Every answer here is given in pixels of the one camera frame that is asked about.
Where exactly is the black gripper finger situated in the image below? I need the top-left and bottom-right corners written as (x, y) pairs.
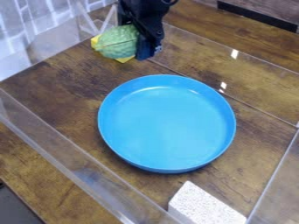
top-left (134, 33), bottom-right (164, 60)

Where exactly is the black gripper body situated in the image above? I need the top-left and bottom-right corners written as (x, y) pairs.
top-left (116, 0), bottom-right (172, 37)

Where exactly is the green bumpy bitter gourd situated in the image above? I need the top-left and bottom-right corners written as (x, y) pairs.
top-left (94, 24), bottom-right (138, 59)

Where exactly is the blue round plastic tray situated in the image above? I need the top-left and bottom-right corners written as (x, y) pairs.
top-left (97, 74), bottom-right (237, 173)

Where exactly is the yellow rectangular block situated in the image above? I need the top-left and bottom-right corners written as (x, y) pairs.
top-left (89, 34), bottom-right (134, 64)

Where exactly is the white speckled foam block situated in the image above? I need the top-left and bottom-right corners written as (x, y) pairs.
top-left (168, 181), bottom-right (247, 224)

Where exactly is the clear acrylic enclosure wall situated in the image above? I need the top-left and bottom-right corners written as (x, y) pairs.
top-left (0, 0), bottom-right (299, 224)

